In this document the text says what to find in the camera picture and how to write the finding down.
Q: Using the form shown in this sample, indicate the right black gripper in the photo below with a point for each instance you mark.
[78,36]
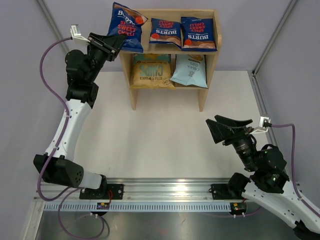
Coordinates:
[220,132]

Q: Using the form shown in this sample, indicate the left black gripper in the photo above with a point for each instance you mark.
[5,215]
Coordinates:
[109,45]

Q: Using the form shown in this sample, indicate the blue Burts chips bag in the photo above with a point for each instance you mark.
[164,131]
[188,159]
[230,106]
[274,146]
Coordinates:
[165,32]
[198,34]
[129,22]

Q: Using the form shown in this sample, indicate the large yellow kettle chips bag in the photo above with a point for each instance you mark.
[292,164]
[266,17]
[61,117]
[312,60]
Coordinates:
[152,71]

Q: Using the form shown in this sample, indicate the light blue cassava chips bag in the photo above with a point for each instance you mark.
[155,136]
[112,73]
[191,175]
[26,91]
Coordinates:
[190,69]

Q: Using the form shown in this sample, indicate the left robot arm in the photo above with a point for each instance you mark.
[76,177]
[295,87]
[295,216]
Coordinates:
[56,165]

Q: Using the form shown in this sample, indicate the wooden two-tier shelf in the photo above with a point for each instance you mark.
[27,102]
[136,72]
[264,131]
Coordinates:
[171,14]

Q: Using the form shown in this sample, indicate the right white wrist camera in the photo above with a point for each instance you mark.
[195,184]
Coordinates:
[263,126]

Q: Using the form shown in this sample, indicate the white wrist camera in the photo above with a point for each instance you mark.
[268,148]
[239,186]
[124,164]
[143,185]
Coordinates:
[77,33]
[263,126]

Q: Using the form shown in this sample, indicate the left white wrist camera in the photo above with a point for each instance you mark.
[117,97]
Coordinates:
[77,33]

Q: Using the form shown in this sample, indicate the right aluminium frame post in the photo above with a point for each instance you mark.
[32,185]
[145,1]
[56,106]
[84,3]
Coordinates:
[275,34]

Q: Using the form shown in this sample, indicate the aluminium frame post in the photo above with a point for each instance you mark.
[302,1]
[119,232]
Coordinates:
[56,32]
[275,34]

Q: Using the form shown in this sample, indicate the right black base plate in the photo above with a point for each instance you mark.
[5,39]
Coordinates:
[219,191]

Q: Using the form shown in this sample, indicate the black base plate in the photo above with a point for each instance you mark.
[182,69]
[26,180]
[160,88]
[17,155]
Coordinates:
[219,191]
[112,191]

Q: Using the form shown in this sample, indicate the left aluminium frame post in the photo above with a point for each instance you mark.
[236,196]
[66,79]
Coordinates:
[56,32]

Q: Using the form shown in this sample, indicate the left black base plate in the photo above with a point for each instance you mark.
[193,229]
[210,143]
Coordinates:
[112,191]

